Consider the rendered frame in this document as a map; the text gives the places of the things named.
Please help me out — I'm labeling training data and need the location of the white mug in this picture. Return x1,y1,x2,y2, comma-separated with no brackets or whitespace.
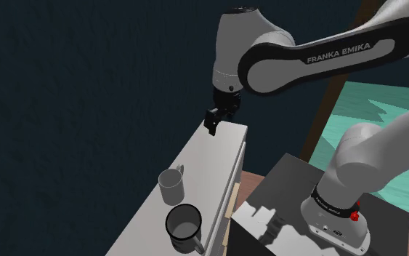
157,163,186,207

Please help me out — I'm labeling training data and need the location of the teal patterned rug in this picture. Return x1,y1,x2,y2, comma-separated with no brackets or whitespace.
310,80,409,224

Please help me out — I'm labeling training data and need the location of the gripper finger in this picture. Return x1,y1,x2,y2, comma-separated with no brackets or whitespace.
203,108,226,137
224,105,241,121

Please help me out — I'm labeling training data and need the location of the black mug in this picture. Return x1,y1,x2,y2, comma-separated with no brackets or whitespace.
164,203,206,256

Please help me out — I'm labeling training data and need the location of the white chest of drawers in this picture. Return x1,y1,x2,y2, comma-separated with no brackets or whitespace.
105,120,248,256

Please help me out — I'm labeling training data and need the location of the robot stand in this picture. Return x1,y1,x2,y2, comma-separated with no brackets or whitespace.
227,152,409,256

